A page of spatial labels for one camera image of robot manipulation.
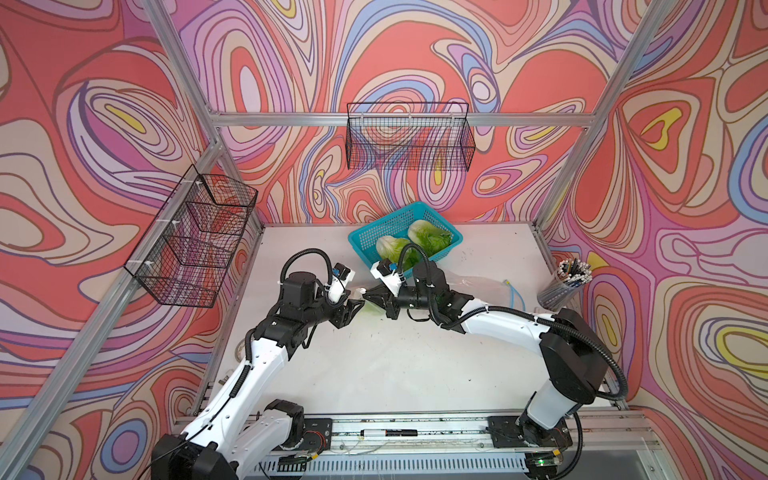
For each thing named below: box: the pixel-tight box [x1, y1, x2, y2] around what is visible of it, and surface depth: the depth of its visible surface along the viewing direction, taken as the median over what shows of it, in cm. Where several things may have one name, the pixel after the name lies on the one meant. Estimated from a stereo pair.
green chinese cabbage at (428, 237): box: [408, 220, 452, 258], surface depth 106 cm
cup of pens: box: [537, 258, 593, 311], surface depth 88 cm
